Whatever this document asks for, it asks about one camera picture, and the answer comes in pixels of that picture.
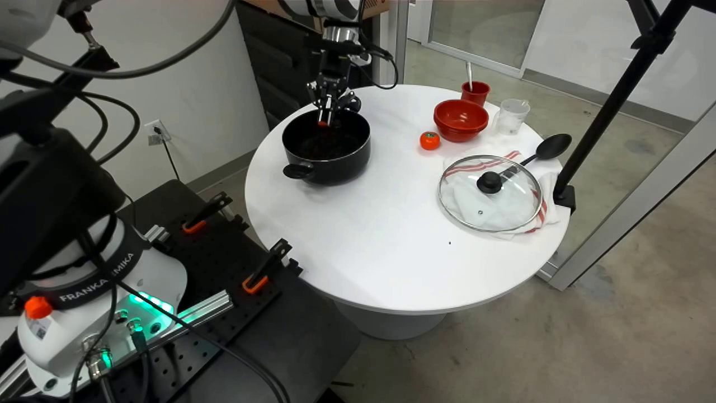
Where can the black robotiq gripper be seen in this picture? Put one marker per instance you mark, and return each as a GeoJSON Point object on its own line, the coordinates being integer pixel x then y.
{"type": "Point", "coordinates": [336, 53]}

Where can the black cooking pot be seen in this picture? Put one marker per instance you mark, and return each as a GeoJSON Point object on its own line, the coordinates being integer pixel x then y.
{"type": "Point", "coordinates": [332, 152]}

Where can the glass pot lid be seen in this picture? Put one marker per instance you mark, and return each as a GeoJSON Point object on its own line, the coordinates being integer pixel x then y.
{"type": "Point", "coordinates": [490, 193]}

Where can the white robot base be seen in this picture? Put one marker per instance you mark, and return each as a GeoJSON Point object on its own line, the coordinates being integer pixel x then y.
{"type": "Point", "coordinates": [83, 305]}

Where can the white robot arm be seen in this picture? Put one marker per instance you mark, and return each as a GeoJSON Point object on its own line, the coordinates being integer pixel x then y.
{"type": "Point", "coordinates": [330, 12]}

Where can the small orange tomato toy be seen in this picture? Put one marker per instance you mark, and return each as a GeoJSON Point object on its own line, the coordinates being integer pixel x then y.
{"type": "Point", "coordinates": [429, 139]}

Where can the red bowl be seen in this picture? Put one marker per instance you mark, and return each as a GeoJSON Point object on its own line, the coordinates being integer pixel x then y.
{"type": "Point", "coordinates": [458, 121]}

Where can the red mug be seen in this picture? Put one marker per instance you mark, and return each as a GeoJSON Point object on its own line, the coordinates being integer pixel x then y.
{"type": "Point", "coordinates": [474, 93]}

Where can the black clamp orange tip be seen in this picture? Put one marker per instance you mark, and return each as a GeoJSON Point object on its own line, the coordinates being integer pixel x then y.
{"type": "Point", "coordinates": [202, 218]}

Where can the clear plastic cup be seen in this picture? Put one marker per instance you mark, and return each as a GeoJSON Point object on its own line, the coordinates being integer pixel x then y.
{"type": "Point", "coordinates": [511, 114]}

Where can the black perforated mounting board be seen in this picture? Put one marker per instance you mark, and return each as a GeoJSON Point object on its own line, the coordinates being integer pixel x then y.
{"type": "Point", "coordinates": [281, 346]}

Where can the white red striped cloth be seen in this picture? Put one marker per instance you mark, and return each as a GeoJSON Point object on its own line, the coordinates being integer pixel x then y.
{"type": "Point", "coordinates": [549, 202]}

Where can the black tripod stand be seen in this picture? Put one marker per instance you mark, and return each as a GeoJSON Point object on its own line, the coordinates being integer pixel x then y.
{"type": "Point", "coordinates": [655, 33]}

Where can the wall power outlet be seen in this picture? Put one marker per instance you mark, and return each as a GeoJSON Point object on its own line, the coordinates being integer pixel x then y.
{"type": "Point", "coordinates": [156, 132]}

